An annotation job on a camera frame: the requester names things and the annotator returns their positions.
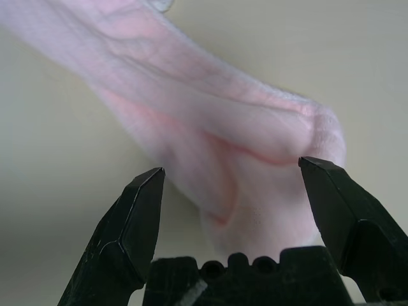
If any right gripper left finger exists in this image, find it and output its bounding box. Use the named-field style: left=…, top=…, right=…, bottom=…
left=59, top=168, right=166, bottom=306

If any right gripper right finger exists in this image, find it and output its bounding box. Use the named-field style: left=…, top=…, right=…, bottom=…
left=299, top=156, right=408, bottom=302

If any pink sock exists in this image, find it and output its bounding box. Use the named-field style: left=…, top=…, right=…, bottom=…
left=0, top=0, right=347, bottom=259

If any white ribbed strip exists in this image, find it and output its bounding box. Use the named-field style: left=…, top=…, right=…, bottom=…
left=180, top=279, right=207, bottom=306

